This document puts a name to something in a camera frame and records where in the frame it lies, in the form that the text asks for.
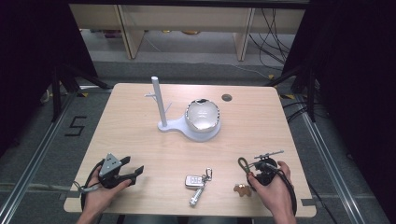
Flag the black hanging cables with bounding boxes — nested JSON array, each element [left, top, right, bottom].
[[247, 7, 297, 72]]

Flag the person's left hand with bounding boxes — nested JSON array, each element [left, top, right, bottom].
[[82, 164, 134, 216]]

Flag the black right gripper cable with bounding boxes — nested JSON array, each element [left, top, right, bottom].
[[271, 166, 299, 217]]

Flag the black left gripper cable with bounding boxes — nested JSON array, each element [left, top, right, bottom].
[[79, 159, 106, 213]]

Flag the grey cable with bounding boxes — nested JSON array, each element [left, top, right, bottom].
[[0, 181, 101, 194]]

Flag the green cord brown charm keychain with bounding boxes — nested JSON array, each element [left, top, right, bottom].
[[233, 156, 253, 198]]

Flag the beige wooden desk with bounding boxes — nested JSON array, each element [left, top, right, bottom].
[[68, 3, 306, 63]]

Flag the car key fob keychain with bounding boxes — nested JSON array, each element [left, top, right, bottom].
[[184, 167, 214, 208]]

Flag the black curtain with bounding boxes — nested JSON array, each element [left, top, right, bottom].
[[282, 0, 396, 224], [0, 0, 98, 158]]

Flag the person's right hand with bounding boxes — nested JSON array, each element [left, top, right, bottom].
[[247, 160, 296, 219]]

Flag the black metal stand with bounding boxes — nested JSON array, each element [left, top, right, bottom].
[[50, 63, 114, 123], [263, 65, 318, 123]]

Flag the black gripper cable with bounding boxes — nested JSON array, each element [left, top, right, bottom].
[[271, 166, 299, 217], [79, 159, 106, 213]]

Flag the white key holder stand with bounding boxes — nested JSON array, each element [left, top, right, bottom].
[[144, 76, 222, 144]]

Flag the aluminium floor rail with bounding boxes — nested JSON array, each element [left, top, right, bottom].
[[299, 104, 367, 224], [0, 84, 82, 224]]

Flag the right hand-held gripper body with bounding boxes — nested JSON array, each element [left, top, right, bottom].
[[252, 149, 285, 187]]

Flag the white bowl patterned rim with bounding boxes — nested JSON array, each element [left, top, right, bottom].
[[184, 98, 221, 133]]

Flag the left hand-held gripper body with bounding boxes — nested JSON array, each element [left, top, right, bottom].
[[98, 152, 126, 189]]

